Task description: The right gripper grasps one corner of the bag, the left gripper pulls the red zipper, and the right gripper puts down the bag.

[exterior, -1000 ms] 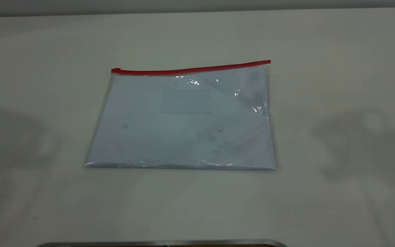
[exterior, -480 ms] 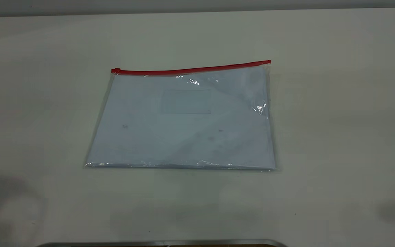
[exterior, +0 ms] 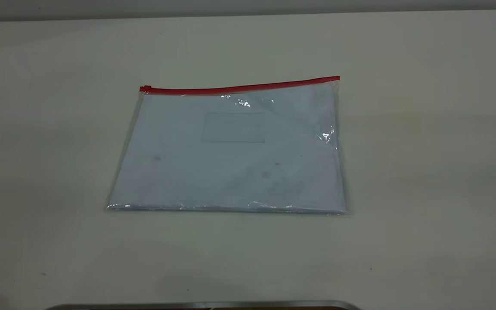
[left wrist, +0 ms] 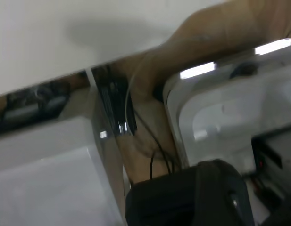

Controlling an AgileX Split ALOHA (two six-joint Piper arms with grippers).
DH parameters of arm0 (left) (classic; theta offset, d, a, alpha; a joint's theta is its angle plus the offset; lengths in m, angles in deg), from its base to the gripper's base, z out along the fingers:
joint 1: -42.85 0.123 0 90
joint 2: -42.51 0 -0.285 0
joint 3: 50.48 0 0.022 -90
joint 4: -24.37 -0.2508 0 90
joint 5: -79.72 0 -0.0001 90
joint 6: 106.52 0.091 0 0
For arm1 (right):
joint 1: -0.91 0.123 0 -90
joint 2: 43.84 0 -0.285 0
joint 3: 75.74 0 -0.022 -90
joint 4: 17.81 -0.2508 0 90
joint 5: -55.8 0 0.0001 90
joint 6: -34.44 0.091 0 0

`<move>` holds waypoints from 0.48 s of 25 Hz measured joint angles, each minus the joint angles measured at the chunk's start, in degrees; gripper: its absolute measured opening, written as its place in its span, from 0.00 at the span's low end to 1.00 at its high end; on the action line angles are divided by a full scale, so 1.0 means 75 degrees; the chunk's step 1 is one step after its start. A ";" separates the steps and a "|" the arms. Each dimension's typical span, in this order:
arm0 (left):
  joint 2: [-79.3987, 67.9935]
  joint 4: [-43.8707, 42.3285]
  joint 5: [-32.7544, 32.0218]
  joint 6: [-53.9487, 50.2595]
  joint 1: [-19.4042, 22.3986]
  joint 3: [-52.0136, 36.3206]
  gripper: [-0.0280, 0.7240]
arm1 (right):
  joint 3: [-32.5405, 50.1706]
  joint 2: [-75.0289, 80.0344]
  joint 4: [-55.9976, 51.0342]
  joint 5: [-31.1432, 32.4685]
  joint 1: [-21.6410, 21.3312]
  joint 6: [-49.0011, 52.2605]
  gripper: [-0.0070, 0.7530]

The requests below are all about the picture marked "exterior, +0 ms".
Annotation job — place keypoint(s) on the silver metal rim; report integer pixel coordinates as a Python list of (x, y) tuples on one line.
[(205, 305)]

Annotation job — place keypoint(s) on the clear plastic zip bag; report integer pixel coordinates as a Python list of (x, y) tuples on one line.
[(230, 155)]

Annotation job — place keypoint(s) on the red zipper slider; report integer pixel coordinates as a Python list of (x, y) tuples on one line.
[(145, 89)]

